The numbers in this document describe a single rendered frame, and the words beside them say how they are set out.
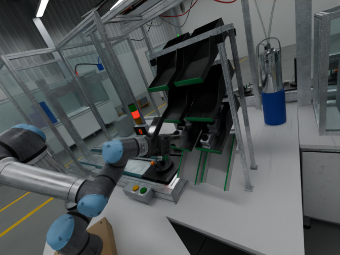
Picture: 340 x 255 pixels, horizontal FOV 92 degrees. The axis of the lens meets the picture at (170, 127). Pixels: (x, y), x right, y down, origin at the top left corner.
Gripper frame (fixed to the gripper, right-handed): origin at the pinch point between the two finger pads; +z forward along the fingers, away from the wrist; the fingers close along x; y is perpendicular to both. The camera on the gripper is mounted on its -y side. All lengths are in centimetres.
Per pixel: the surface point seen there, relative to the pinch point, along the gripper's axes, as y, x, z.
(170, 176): 29.6, -18.3, 11.8
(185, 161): 18.5, -8.3, 14.3
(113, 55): -47, -50, -7
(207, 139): 1.3, 13.6, 4.1
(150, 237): 53, -10, -11
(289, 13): -461, -155, 943
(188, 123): -4.3, -2.9, 11.2
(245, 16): -86, -6, 88
